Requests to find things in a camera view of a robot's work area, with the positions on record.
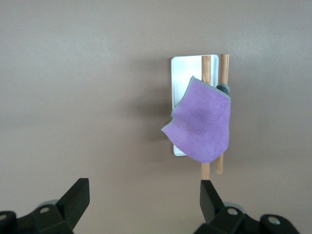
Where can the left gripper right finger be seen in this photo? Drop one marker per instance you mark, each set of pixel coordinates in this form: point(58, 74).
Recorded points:
point(234, 221)

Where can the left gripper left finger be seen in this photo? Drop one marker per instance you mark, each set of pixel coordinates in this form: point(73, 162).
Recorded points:
point(53, 219)

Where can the purple microfibre towel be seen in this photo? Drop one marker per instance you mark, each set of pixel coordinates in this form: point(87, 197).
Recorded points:
point(202, 122)

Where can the wooden rack rod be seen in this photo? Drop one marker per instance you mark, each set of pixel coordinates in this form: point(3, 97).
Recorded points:
point(224, 68)
point(206, 68)

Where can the white towel rack base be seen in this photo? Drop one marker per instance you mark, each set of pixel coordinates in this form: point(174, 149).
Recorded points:
point(185, 73)

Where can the brown table cover mat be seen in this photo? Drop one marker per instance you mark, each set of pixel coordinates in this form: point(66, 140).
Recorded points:
point(73, 97)

